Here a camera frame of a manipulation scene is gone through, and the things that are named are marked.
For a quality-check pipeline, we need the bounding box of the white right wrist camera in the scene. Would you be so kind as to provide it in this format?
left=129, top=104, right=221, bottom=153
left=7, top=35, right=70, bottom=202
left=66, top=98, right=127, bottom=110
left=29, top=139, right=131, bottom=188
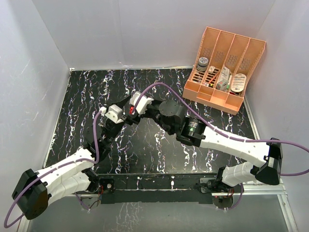
left=129, top=91, right=153, bottom=115

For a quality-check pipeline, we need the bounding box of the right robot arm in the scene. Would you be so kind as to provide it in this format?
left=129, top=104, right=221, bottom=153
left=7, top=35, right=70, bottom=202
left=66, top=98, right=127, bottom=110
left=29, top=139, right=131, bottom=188
left=137, top=100, right=282, bottom=192

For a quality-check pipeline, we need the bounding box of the grey round jar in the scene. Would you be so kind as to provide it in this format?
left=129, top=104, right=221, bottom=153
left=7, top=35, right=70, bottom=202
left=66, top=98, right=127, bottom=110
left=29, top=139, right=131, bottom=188
left=197, top=57, right=209, bottom=72

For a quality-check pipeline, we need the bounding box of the white paper packet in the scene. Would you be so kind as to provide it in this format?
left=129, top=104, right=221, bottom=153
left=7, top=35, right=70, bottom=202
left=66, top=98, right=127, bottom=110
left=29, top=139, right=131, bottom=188
left=218, top=65, right=230, bottom=81

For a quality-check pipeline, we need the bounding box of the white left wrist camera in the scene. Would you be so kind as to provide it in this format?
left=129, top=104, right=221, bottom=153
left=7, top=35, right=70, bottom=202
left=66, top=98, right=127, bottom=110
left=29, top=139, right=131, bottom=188
left=99, top=104, right=125, bottom=124

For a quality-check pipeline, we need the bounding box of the white oval blister pack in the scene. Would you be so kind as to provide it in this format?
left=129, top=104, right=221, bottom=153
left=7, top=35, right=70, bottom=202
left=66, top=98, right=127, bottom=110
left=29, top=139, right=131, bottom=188
left=230, top=73, right=247, bottom=93

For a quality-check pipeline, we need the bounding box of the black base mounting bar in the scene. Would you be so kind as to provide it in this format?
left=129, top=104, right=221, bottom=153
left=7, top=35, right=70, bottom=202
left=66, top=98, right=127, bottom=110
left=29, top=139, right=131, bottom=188
left=79, top=175, right=244, bottom=205

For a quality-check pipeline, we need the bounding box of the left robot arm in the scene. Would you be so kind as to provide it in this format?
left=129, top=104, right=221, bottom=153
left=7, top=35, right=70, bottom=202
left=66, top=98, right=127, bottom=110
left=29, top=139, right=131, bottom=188
left=12, top=92, right=152, bottom=220

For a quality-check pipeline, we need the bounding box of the aluminium frame rail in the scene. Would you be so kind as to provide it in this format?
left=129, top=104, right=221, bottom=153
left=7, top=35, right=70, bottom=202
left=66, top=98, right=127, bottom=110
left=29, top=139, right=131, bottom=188
left=16, top=96, right=299, bottom=232

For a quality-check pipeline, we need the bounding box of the orange plastic desk organizer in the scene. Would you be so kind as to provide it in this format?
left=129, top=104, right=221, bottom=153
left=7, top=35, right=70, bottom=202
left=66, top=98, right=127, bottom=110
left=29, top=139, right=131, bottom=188
left=183, top=27, right=266, bottom=115

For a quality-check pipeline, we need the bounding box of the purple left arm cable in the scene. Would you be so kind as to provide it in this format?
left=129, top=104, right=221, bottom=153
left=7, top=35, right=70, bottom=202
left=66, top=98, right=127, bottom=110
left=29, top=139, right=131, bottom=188
left=3, top=108, right=102, bottom=229

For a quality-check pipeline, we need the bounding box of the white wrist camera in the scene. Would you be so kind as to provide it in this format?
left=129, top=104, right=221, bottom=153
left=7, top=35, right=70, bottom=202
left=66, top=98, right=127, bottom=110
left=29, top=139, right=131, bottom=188
left=99, top=104, right=125, bottom=124
left=129, top=91, right=153, bottom=115

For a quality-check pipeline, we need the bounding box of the small white card box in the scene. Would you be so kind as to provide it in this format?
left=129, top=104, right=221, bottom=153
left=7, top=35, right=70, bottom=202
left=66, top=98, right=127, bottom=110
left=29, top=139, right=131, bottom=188
left=209, top=66, right=215, bottom=73

